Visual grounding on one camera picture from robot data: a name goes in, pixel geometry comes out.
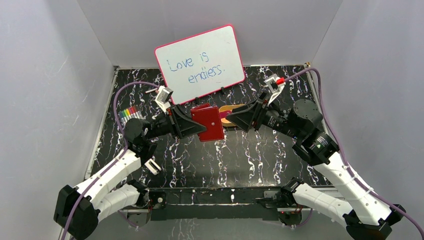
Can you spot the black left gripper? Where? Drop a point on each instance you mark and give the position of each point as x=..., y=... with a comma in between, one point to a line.
x=175, y=121

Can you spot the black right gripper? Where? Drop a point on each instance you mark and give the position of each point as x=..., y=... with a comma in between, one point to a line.
x=255, y=112

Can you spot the red card holder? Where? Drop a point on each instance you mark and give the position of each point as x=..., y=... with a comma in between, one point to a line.
x=210, y=117

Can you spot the orange oval tray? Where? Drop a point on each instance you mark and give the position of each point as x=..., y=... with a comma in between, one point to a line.
x=228, y=109

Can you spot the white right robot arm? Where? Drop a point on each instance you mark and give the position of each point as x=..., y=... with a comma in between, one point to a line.
x=360, y=212

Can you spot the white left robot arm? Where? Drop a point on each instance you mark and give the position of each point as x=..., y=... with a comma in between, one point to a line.
x=106, y=179

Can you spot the red capped marker pen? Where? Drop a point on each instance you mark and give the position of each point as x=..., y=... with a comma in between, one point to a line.
x=154, y=90

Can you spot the pack of coloured markers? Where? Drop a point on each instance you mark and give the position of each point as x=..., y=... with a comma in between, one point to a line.
x=132, y=112

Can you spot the pink framed whiteboard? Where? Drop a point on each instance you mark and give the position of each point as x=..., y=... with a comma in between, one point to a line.
x=201, y=64

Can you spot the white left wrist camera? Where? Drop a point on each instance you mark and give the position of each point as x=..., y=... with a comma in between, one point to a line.
x=163, y=96

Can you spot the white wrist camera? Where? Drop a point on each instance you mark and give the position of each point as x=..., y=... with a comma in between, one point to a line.
x=163, y=96
x=276, y=85

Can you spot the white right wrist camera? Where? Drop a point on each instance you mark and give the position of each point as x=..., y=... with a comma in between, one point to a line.
x=276, y=85

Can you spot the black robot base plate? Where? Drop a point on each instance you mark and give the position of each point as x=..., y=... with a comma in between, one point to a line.
x=263, y=203

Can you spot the aluminium frame rail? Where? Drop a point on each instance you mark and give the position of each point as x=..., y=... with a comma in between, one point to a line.
x=80, y=217

